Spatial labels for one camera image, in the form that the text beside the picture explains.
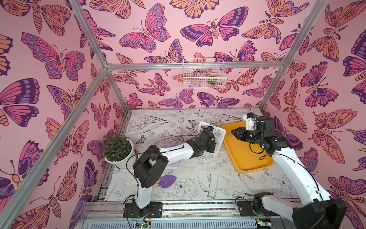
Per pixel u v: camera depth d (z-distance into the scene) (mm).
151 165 504
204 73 953
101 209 761
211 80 925
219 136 850
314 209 369
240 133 667
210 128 798
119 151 778
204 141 698
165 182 835
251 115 693
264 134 572
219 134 840
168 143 995
